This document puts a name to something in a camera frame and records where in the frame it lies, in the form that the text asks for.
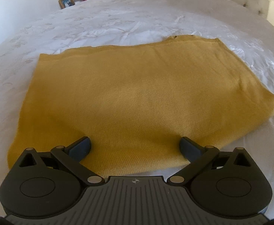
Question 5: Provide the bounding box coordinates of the wooden picture frame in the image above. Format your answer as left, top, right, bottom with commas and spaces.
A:
59, 0, 75, 9

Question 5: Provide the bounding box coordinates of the white bed cover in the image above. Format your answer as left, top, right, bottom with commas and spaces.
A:
0, 0, 274, 218

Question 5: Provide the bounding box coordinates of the yellow knit sweater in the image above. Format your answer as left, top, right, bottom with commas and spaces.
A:
7, 35, 274, 177

